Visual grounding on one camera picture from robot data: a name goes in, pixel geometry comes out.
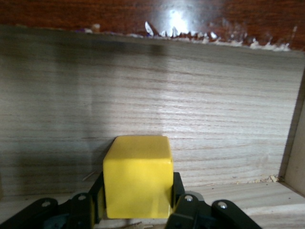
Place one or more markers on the yellow block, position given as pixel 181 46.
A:
pixel 138 176

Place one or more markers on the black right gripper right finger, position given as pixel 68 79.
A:
pixel 190 212

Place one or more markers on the dark brown wooden cabinet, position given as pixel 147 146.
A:
pixel 71 12

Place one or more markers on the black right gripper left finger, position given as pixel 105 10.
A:
pixel 78 210

